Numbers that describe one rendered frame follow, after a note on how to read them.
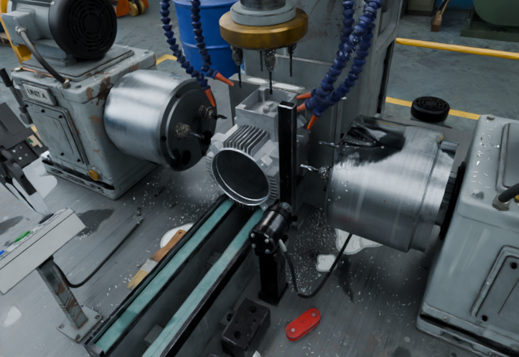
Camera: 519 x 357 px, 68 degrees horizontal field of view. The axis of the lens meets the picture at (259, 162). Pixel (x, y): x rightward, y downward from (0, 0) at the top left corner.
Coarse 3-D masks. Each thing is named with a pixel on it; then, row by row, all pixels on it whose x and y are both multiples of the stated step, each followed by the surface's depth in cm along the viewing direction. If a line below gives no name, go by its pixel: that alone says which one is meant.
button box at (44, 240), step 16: (48, 224) 69; (64, 224) 71; (80, 224) 73; (32, 240) 66; (48, 240) 68; (64, 240) 70; (0, 256) 64; (16, 256) 64; (32, 256) 66; (48, 256) 68; (0, 272) 62; (16, 272) 64; (0, 288) 62
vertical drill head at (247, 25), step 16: (240, 0) 74; (256, 0) 71; (272, 0) 71; (288, 0) 77; (224, 16) 78; (240, 16) 72; (256, 16) 71; (272, 16) 71; (288, 16) 73; (304, 16) 75; (224, 32) 74; (240, 32) 71; (256, 32) 70; (272, 32) 70; (288, 32) 71; (304, 32) 75; (240, 48) 74; (256, 48) 72; (272, 48) 73; (288, 48) 82; (240, 64) 80; (272, 64) 76; (240, 80) 83
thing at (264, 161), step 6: (300, 114) 93; (300, 120) 92; (306, 120) 93; (300, 126) 93; (216, 144) 85; (216, 150) 85; (264, 156) 80; (258, 162) 81; (264, 162) 80; (270, 162) 81; (264, 168) 81; (216, 186) 94; (222, 192) 93; (264, 204) 88; (270, 204) 88; (264, 210) 89
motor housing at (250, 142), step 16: (240, 128) 87; (256, 128) 86; (224, 144) 84; (240, 144) 81; (256, 144) 82; (272, 144) 86; (208, 160) 90; (224, 160) 93; (240, 160) 99; (304, 160) 95; (224, 176) 94; (240, 176) 97; (256, 176) 98; (272, 176) 82; (240, 192) 94; (256, 192) 93; (272, 192) 85; (256, 208) 91
